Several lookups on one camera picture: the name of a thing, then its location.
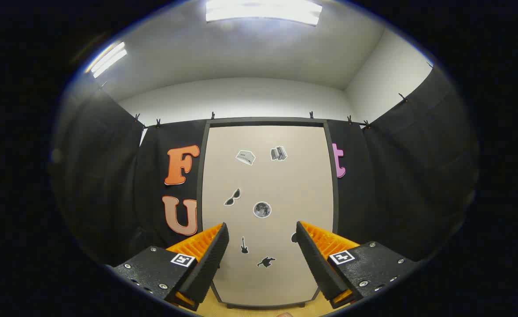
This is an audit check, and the beige shoe cabinet door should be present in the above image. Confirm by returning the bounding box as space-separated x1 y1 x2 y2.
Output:
202 125 334 307

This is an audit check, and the dark grey shoe cabinet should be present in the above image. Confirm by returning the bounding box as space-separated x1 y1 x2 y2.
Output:
196 117 339 310

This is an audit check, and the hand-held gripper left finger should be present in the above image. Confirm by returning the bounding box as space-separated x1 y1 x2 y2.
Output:
108 222 230 312

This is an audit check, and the black backdrop cloth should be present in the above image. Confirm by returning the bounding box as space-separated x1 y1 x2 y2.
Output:
52 62 479 269

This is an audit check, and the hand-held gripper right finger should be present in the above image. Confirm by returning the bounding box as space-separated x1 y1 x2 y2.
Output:
296 221 420 310

